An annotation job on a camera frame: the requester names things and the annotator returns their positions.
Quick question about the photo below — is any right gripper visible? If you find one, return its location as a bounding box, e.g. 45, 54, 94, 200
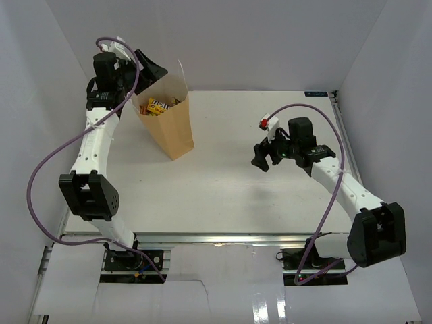
252, 126, 300, 172

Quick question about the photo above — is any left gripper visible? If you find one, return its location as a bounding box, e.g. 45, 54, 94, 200
115, 49, 167, 95

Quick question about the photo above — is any brown paper bag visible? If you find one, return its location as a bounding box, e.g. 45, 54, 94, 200
132, 62, 194, 160

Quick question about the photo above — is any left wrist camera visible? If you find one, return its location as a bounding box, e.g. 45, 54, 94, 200
99, 36, 132, 61

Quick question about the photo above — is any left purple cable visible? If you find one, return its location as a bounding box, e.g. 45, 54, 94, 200
26, 35, 166, 281

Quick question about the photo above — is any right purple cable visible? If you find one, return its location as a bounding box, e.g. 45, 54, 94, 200
266, 102, 359, 286

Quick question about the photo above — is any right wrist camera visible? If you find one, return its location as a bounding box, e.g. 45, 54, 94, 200
259, 114, 279, 143

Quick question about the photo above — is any aluminium front rail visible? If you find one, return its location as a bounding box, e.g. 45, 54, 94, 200
60, 232, 321, 246

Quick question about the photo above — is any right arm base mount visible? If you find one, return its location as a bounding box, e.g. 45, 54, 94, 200
275, 248, 348, 287

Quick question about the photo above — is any large orange gummy bag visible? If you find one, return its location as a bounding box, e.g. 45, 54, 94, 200
140, 105, 149, 115

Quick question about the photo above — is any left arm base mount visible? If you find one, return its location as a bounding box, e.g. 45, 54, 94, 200
103, 243, 164, 275

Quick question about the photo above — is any purple cable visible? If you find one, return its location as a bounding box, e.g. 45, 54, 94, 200
26, 35, 166, 281
266, 102, 359, 286

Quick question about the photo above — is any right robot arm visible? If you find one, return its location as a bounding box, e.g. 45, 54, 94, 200
251, 114, 406, 269

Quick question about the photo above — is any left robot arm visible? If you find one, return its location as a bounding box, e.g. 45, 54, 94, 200
59, 49, 167, 269

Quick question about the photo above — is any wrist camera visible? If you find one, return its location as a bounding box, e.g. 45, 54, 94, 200
99, 36, 132, 61
259, 114, 279, 143

